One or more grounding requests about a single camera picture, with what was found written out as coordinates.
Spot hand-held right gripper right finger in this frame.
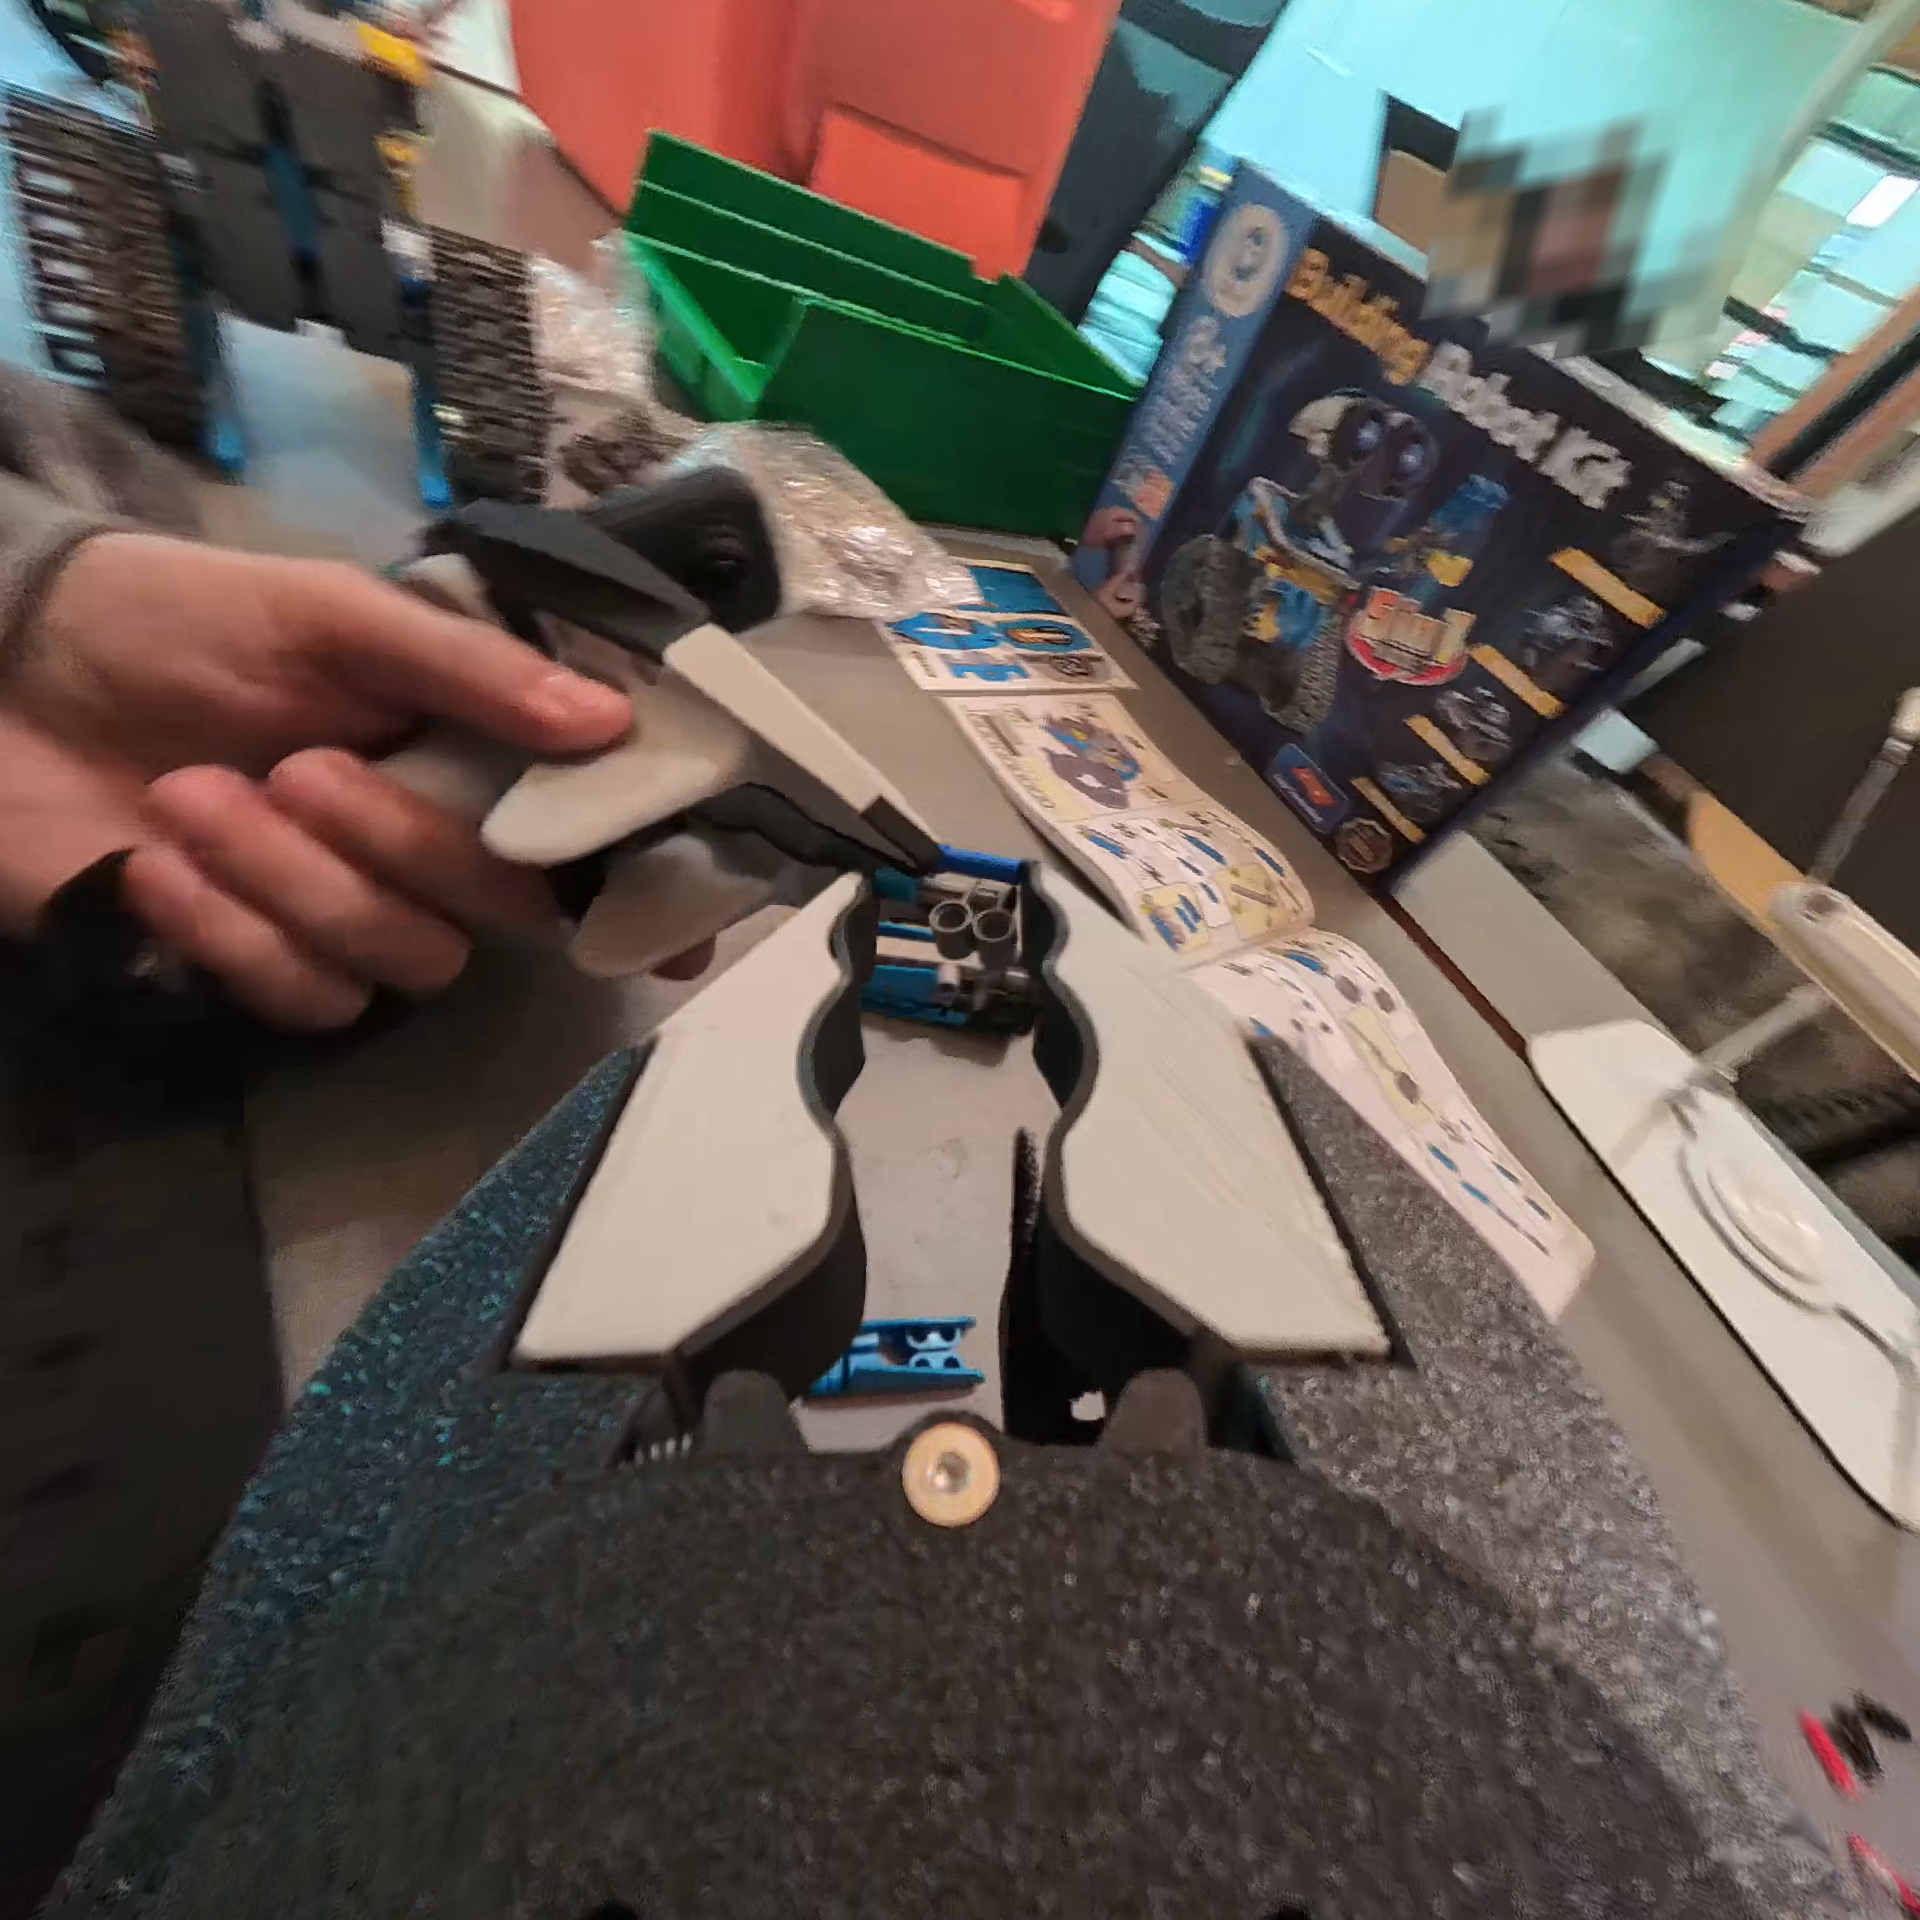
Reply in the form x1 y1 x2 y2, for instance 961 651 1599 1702
1020 867 1396 1365

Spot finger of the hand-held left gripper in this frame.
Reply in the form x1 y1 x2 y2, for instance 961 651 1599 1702
660 621 941 875
692 784 902 885

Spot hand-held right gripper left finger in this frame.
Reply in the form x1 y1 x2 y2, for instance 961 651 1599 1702
510 870 879 1370

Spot wheel and beam assembly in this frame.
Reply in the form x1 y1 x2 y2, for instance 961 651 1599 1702
862 846 1047 1039

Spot blue panel brick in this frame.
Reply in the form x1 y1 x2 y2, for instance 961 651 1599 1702
807 1315 987 1403

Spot pile of toy bricks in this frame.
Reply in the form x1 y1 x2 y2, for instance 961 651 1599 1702
1789 1684 1920 1910

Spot grey desk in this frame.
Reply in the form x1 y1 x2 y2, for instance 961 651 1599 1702
246 517 1920 1906

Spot person's left hand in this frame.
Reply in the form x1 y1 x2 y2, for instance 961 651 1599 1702
0 533 640 1034

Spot clear bag with black parts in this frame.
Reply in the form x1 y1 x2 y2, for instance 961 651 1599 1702
520 268 710 501

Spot clear plastic bag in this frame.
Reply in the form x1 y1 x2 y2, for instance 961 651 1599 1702
702 416 980 623

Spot sticker sheet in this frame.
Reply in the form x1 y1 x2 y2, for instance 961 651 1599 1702
870 560 1140 698

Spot green bin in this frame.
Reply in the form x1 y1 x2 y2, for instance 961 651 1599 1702
620 128 1144 543

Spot instruction manual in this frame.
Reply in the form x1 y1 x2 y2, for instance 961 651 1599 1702
943 687 1598 1312

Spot distant toy brick models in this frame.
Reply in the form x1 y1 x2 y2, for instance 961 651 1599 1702
0 0 560 514

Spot white stand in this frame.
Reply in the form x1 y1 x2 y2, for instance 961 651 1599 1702
1524 690 1920 1535

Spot robot kit box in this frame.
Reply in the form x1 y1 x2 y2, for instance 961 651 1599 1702
1069 152 1813 895

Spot black mesh chair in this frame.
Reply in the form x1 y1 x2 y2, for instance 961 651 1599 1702
1017 0 1295 327

